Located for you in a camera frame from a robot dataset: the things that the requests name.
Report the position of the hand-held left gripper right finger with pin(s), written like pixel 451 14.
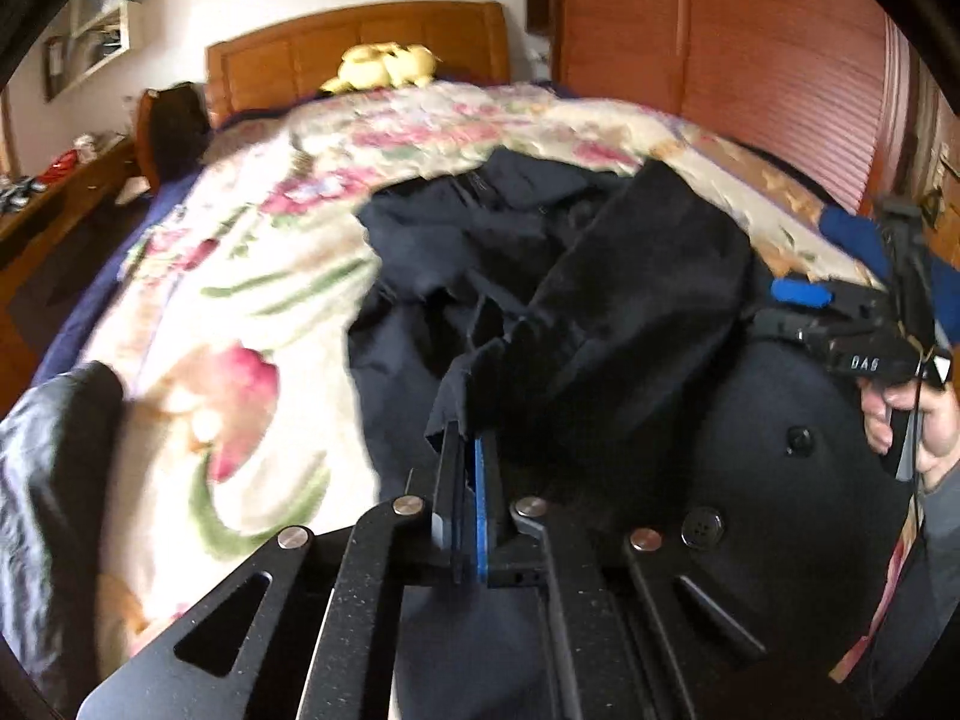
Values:
pixel 481 510

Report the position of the white wall shelf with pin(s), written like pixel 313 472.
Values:
pixel 112 34

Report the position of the wooden chair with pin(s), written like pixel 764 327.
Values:
pixel 142 135

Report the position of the black bag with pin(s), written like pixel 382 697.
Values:
pixel 180 127

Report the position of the person's right forearm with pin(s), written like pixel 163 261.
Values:
pixel 943 540

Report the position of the navy bed sheet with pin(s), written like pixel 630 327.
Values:
pixel 157 210

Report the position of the floral blanket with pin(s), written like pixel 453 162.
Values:
pixel 247 277

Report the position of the black shiny jacket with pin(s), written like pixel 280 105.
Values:
pixel 52 465

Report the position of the wooden louvred wardrobe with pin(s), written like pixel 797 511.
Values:
pixel 750 52

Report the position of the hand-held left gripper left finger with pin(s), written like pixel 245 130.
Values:
pixel 450 495

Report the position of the red basket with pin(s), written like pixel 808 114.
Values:
pixel 60 166

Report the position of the wooden desk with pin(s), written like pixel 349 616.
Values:
pixel 45 240

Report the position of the white paper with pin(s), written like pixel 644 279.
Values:
pixel 133 190

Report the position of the black trench coat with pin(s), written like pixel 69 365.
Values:
pixel 637 277

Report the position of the wooden bed headboard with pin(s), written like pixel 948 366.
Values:
pixel 300 52

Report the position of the yellow plush toy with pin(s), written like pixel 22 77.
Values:
pixel 382 66

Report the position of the black gadget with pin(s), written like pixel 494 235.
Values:
pixel 19 193

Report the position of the white carton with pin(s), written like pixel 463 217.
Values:
pixel 85 144

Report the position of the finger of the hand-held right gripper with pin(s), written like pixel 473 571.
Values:
pixel 802 292
pixel 787 326

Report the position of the person's right hand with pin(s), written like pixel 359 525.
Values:
pixel 937 427

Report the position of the blue cloth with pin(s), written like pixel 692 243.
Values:
pixel 855 240

